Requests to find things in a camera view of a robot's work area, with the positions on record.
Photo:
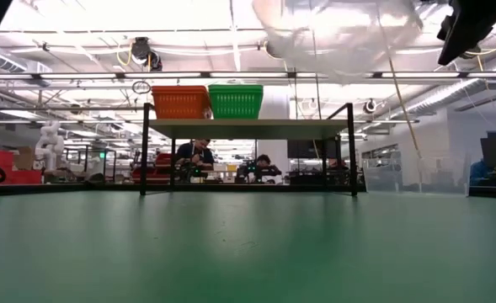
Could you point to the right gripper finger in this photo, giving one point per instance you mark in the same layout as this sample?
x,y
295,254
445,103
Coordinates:
x,y
462,38

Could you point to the clear plastic bag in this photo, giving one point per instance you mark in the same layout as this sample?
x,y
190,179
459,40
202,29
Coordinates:
x,y
336,38

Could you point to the clear plastic bin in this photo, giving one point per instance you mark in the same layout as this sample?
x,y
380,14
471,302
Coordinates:
x,y
420,179

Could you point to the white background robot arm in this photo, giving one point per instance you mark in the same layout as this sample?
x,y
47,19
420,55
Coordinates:
x,y
49,143

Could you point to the black background robot arm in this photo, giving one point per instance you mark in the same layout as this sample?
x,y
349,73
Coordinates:
x,y
256,171
193,172

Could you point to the wooden shelf with black legs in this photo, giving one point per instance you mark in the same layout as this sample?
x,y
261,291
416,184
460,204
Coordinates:
x,y
247,128

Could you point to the person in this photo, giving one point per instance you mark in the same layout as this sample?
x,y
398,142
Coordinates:
x,y
195,153
264,162
479,174

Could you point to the red tool cabinet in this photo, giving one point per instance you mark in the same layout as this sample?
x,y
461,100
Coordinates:
x,y
159,168

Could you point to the ceiling light strip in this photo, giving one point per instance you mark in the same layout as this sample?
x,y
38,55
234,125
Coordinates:
x,y
83,76

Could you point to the cardboard box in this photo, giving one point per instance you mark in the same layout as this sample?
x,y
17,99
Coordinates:
x,y
24,160

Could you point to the red crate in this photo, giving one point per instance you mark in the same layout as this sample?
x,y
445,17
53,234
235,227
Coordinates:
x,y
24,177

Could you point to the ribbed ceiling duct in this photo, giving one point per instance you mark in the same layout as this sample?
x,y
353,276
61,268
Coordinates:
x,y
454,92
7,62

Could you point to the black table frame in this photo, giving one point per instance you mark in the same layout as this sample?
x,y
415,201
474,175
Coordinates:
x,y
62,189

